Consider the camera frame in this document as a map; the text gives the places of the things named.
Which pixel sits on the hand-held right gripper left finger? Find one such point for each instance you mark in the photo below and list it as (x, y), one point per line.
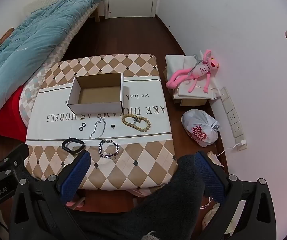
(74, 172)

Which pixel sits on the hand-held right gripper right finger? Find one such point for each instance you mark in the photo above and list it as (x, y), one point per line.
(208, 175)

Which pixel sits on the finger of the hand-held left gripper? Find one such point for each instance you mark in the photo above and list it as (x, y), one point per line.
(11, 155)

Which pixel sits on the black smart band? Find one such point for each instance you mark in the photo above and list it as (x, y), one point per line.
(64, 145)

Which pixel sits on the red cloth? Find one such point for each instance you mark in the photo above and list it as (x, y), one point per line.
(6, 120)

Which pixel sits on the white plastic bag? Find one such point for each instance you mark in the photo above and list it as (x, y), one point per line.
(198, 120)

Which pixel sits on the person's dark fleece trousers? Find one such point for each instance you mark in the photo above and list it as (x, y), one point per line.
(158, 205)

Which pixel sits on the white power strip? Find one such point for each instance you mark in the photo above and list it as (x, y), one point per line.
(231, 116)

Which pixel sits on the checked printed tablecloth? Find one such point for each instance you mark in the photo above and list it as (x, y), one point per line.
(138, 155)

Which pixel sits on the brown cardboard box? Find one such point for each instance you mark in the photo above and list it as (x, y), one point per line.
(191, 102)

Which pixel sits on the pink plush toy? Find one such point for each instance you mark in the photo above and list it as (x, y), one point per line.
(201, 70)

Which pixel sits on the light blue quilt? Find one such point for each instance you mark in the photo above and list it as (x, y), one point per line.
(28, 47)

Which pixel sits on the grey clothes hanger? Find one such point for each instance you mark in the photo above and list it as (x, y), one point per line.
(196, 66)

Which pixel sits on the brown plush object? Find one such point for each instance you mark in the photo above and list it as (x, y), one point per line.
(7, 33)

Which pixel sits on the wooden bed frame leg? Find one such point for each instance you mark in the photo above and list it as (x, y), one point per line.
(97, 13)

